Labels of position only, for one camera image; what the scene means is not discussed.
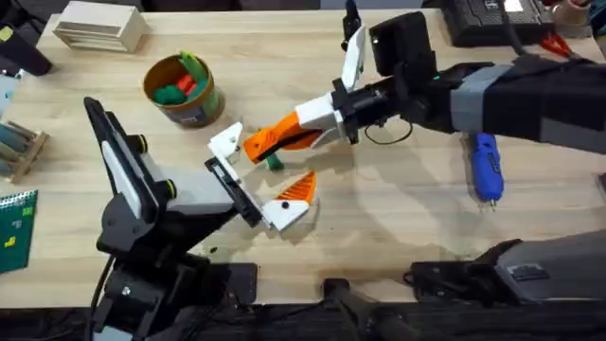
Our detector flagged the roll of tape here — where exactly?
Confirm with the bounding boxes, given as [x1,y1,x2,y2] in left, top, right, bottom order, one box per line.
[551,0,593,39]

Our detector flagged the white slatted box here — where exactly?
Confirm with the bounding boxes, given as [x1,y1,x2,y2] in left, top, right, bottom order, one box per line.
[52,0,149,54]

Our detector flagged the wooden rack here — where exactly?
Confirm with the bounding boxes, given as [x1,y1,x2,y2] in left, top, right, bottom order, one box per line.
[0,120,50,185]

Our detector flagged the black rail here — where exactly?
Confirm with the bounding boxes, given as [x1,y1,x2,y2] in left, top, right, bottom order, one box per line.
[0,277,606,341]

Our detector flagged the red scissors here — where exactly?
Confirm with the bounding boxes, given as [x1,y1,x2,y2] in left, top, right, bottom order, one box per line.
[539,31,581,61]

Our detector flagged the black case with yellow label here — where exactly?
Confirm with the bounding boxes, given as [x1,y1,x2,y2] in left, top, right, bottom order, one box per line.
[0,23,54,78]

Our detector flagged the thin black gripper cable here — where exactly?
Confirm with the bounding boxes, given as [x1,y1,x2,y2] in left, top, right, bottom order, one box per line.
[364,117,415,146]

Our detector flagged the green board with blocks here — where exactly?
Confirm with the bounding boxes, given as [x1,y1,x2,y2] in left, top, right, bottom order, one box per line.
[0,189,39,275]

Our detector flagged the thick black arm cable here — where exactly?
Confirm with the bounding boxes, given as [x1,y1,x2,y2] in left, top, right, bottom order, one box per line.
[86,255,117,341]

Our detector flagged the black tool case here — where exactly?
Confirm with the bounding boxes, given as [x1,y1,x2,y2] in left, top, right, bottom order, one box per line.
[442,0,555,48]

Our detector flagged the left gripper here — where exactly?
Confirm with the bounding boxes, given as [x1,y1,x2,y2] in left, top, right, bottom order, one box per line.
[128,121,318,234]

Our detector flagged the brown tub with toys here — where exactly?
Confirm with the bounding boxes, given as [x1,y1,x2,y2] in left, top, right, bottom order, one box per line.
[142,50,226,129]

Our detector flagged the green toy vegetable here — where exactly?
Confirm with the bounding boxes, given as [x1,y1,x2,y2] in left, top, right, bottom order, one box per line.
[264,152,286,171]

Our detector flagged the blue electric screwdriver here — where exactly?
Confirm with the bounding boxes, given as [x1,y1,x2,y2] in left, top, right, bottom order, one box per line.
[469,132,505,210]

